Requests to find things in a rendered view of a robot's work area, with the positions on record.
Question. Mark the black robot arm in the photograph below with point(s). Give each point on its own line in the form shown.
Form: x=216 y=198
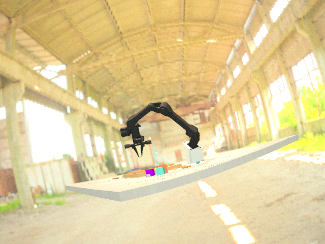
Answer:
x=166 y=110

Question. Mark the pale yellow square board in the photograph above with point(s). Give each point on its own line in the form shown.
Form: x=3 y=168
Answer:
x=142 y=173

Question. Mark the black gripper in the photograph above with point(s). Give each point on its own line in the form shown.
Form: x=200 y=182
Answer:
x=134 y=145

